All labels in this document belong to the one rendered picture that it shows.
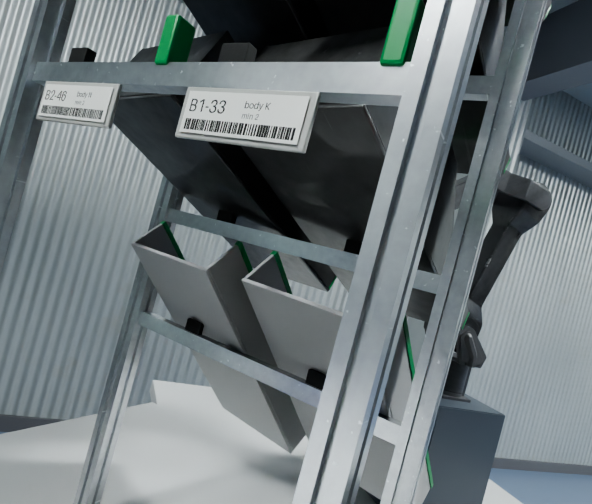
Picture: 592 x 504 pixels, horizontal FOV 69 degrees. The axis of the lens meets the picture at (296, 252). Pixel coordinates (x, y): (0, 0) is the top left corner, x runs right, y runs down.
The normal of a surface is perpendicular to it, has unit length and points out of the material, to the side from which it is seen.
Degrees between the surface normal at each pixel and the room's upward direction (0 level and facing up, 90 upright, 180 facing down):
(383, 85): 90
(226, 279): 90
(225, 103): 90
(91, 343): 90
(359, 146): 155
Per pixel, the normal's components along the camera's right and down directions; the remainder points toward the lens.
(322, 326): -0.62, 0.56
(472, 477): 0.37, 0.09
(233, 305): 0.74, 0.19
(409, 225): -0.48, -0.14
